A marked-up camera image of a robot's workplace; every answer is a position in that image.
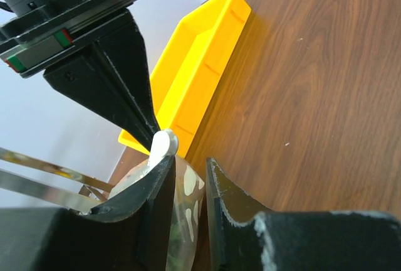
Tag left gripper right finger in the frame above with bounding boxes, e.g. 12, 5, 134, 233
206, 158, 400, 270

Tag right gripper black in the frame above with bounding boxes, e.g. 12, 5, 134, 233
1, 0, 160, 149

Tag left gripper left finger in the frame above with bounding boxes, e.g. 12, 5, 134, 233
1, 156, 175, 270

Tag clear zip top bag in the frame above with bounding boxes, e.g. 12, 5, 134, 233
110, 129, 205, 270

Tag metal dish rack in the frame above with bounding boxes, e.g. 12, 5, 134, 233
1, 147, 113, 213

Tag yellow plastic tray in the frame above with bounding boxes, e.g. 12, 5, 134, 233
118, 0, 252, 158

